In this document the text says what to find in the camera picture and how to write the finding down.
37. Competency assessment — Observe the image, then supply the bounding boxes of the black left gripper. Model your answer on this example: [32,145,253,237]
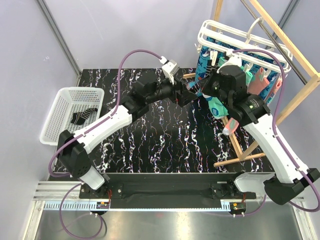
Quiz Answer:
[146,73,198,108]

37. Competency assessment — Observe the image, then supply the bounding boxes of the black striped sock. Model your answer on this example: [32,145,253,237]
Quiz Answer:
[70,107,98,126]
[204,60,219,76]

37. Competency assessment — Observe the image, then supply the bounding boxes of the mint green sock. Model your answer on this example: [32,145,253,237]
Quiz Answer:
[202,94,228,120]
[218,57,257,87]

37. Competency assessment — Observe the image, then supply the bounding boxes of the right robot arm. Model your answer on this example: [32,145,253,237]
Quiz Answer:
[200,65,320,205]

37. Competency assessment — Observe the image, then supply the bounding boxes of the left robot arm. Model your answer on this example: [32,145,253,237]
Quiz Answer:
[57,77,199,198]

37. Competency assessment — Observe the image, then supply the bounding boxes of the white clip sock hanger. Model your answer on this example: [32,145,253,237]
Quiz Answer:
[197,19,281,73]

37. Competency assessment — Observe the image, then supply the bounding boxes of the blue shark sock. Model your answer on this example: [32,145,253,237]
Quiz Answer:
[187,46,211,97]
[207,37,286,106]

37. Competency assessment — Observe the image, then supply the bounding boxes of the pink sock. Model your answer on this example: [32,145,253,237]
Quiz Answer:
[222,67,270,136]
[273,79,283,94]

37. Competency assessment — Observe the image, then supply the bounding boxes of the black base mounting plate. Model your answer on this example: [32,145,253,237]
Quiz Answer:
[79,173,265,200]

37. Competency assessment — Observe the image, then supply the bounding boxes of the white plastic basket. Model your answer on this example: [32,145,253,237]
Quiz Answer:
[39,87,105,146]

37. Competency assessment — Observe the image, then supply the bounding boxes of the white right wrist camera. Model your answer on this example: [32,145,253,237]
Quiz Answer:
[217,55,242,73]

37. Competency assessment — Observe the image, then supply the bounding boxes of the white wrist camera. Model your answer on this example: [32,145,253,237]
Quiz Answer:
[159,56,180,86]
[217,55,242,73]

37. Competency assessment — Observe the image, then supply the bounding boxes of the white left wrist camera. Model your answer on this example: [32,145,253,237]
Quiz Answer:
[159,56,180,86]

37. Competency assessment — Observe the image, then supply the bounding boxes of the wooden drying rack frame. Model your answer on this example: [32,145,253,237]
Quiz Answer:
[183,0,320,168]

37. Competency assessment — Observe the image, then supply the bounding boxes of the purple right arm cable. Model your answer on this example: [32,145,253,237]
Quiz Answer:
[231,48,320,216]

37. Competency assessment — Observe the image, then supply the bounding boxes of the aluminium rail with cable duct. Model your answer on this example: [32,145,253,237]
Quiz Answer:
[32,181,306,213]

